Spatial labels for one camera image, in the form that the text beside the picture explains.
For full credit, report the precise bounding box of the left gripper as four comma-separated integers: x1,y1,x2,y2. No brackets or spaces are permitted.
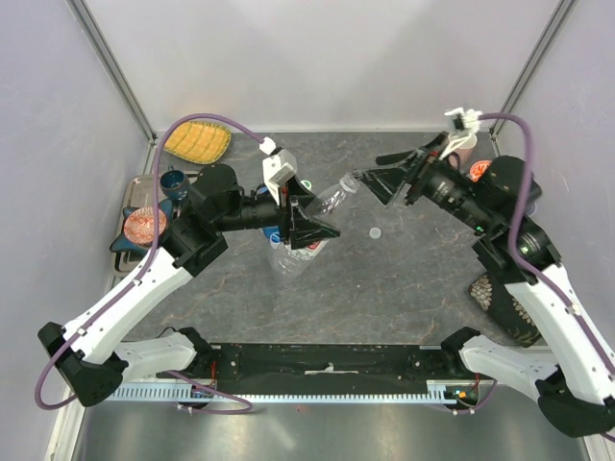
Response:
217,176,341,250

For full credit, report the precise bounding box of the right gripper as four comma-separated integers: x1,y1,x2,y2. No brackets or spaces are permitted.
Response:
354,131,498,233

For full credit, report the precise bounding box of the red label clear bottle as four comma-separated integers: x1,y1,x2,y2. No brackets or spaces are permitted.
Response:
289,173,361,265

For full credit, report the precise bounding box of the white bottle cap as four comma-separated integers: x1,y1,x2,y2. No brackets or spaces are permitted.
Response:
369,227,382,240

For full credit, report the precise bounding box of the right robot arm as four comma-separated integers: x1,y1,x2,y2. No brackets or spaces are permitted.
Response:
353,147,614,438

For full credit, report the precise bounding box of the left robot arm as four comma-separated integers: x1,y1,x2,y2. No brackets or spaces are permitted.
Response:
37,164,341,407

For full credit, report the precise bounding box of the blue label bottle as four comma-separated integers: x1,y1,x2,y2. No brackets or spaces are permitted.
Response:
257,186,282,245

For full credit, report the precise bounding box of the clear bottle blue-white cap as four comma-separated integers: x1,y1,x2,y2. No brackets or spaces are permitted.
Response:
269,231,309,281

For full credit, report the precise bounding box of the pink cup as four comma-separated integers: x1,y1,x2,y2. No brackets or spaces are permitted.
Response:
448,134,478,170

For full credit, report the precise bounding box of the orange patterned bowl right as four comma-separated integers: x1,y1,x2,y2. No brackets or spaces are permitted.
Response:
468,159,492,182

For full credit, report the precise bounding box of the orange patterned bowl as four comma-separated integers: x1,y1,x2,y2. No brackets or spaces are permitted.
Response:
123,206,155,247
468,159,492,182

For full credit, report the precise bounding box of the yellow woven plate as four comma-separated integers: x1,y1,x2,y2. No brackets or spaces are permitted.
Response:
163,121,232,165

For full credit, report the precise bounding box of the dark blue teacup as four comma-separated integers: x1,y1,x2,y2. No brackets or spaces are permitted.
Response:
160,166,190,202

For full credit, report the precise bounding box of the purple cup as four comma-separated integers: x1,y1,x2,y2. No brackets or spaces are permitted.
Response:
525,189,543,217

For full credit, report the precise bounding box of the black base bar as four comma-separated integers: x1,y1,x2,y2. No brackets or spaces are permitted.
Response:
182,343,475,396

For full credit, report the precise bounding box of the orange patterned bowl left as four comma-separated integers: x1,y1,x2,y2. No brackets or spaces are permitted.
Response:
123,206,155,247

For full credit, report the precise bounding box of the metal tray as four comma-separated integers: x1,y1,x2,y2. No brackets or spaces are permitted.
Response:
112,172,196,277

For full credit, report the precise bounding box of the blue star plate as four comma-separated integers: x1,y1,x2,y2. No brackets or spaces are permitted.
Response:
110,199,174,256

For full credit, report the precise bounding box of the dark patterned pouch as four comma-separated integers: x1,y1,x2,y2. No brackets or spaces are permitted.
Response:
468,272,542,348

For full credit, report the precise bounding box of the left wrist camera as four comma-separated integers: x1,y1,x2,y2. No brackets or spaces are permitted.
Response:
259,136,297,205

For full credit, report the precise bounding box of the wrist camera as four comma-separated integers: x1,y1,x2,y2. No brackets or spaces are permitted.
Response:
439,108,483,160
259,136,297,205

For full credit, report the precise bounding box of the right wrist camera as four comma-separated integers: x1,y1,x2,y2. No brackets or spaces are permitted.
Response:
439,108,483,160

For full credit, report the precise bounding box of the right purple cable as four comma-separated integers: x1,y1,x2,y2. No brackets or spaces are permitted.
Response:
478,112,615,376

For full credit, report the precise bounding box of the purple cable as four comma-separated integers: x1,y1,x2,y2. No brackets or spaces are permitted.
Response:
478,112,615,376
34,112,270,410

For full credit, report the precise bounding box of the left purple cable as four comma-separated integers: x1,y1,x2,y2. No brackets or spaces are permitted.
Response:
34,112,270,410

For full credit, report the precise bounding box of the slotted cable duct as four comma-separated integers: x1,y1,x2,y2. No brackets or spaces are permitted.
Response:
108,380,479,404

